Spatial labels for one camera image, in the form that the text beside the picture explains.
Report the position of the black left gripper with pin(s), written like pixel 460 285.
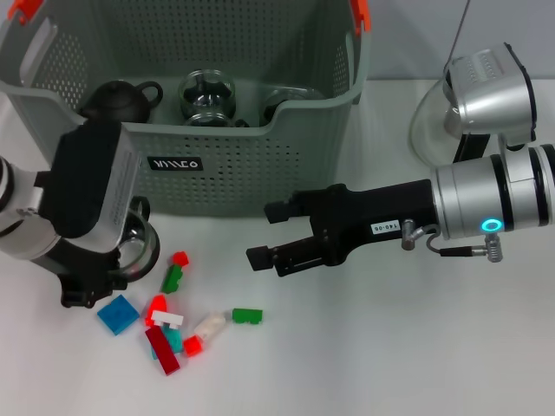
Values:
pixel 86 268

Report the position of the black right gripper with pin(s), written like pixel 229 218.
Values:
pixel 373 216

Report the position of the blue toy plate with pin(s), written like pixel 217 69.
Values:
pixel 118 314

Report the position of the orange-red toy brick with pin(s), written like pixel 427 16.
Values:
pixel 157 305

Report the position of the glass teacup black sleeve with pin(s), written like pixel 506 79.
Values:
pixel 145 247
pixel 242 123
pixel 277 102
pixel 208 97

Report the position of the dark red long brick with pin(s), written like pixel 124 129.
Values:
pixel 164 353

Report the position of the teal toy brick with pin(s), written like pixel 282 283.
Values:
pixel 175 340

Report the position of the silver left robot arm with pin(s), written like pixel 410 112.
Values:
pixel 17 234

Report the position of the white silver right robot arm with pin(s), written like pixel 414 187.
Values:
pixel 477 195

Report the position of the grey-green perforated storage bin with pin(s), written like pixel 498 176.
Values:
pixel 217 182

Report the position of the white toy brick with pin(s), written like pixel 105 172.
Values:
pixel 167 319

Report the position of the green toy brick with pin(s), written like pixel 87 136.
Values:
pixel 247 315
pixel 172 278

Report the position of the small red toy brick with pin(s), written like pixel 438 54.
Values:
pixel 193 346
pixel 180 258

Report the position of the silver vented left wrist box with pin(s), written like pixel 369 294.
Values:
pixel 86 182

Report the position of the silver vented wrist box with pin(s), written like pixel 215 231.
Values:
pixel 86 182
pixel 490 95

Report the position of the beige translucent toy brick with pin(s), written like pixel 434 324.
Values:
pixel 210 325

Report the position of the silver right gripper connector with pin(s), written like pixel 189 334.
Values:
pixel 407 236

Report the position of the black clay teapot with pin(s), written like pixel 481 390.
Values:
pixel 117 102

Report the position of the silver vented right wrist box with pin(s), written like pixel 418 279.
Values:
pixel 490 95

